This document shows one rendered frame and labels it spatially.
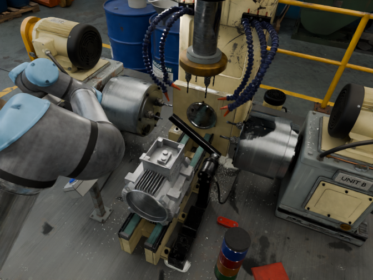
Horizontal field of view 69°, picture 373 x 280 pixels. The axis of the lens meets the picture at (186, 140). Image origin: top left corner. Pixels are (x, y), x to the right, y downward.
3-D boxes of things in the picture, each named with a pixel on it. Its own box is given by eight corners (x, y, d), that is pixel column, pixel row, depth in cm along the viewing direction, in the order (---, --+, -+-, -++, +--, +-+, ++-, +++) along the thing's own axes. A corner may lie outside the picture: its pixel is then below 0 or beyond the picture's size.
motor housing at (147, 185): (150, 173, 112) (147, 139, 99) (192, 189, 107) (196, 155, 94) (124, 212, 98) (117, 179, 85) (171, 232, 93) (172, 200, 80)
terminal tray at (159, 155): (158, 150, 100) (157, 136, 95) (185, 159, 97) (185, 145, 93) (142, 173, 92) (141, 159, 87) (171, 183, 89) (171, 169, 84)
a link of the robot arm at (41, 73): (75, 71, 79) (63, 80, 87) (35, 50, 73) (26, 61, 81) (66, 94, 77) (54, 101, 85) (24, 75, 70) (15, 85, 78)
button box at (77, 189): (101, 164, 103) (92, 154, 101) (113, 161, 98) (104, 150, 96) (71, 199, 91) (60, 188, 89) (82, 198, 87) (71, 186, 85)
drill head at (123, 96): (109, 101, 148) (102, 58, 131) (170, 119, 139) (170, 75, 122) (80, 128, 131) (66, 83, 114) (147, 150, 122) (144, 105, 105)
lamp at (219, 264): (220, 249, 73) (222, 241, 70) (242, 258, 72) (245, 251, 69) (213, 270, 69) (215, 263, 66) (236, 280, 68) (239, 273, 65)
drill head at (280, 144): (226, 135, 132) (235, 92, 115) (313, 162, 121) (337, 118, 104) (210, 171, 114) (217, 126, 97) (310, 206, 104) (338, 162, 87)
